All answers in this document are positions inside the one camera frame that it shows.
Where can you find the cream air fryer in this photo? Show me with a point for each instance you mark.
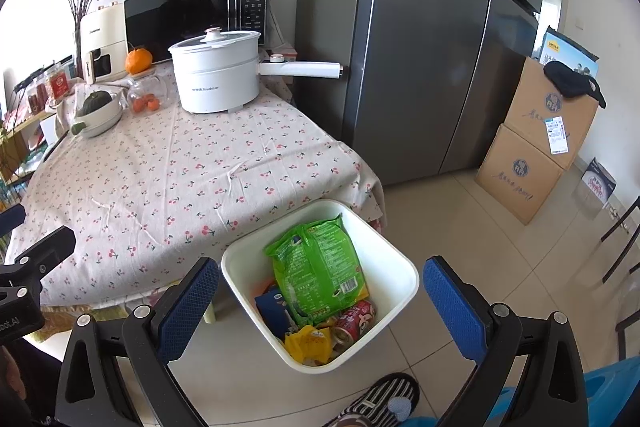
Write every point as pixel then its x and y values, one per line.
pixel 104 45

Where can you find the blue white milk bag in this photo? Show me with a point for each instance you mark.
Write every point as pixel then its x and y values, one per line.
pixel 274 311

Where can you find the cherry print tablecloth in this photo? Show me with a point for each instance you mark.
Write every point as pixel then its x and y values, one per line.
pixel 150 196

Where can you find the yellow snack wrapper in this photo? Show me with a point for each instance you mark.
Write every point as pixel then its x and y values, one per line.
pixel 310 346

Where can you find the black microwave oven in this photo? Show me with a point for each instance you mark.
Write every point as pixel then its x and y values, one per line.
pixel 158 24

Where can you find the upper cardboard box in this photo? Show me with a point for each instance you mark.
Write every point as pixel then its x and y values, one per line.
pixel 540 114

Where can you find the cardboard box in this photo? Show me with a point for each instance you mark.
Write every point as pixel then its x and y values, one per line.
pixel 518 175
pixel 540 114

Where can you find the orange tangerine on jar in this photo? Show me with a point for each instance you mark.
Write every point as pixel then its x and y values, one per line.
pixel 138 60

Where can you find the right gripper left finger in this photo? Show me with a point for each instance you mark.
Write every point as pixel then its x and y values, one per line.
pixel 92 391

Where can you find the lower cardboard box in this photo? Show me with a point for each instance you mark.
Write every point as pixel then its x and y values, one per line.
pixel 518 175

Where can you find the red label glass jar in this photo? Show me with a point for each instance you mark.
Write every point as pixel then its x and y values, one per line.
pixel 58 81

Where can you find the glass jar with tangerines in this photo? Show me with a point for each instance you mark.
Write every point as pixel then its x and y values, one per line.
pixel 147 92

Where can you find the grey refrigerator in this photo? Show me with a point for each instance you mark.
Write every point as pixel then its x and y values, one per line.
pixel 425 83

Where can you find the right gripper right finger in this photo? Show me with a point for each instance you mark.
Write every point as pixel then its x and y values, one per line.
pixel 551 389

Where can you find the black chair frame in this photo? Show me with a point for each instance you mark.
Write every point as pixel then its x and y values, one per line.
pixel 633 318

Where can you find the blue white printed box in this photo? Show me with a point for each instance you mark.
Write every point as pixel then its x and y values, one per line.
pixel 555 47

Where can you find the dark green squash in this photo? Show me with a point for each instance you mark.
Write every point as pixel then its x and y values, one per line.
pixel 95 101

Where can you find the striped slipper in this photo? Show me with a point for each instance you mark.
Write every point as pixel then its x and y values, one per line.
pixel 388 402

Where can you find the white electric cooking pot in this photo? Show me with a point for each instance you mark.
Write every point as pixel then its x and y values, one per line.
pixel 220 70

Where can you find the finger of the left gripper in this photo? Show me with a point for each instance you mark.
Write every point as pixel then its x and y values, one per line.
pixel 11 218
pixel 29 268

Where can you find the black cap on box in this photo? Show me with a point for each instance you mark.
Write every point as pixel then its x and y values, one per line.
pixel 573 84

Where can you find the green snack bag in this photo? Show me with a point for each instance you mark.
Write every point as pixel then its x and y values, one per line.
pixel 317 270

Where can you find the cream bowl with handle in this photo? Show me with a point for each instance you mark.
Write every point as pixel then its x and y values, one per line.
pixel 100 121

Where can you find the red cartoon drink can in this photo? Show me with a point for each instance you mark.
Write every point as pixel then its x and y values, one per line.
pixel 353 323

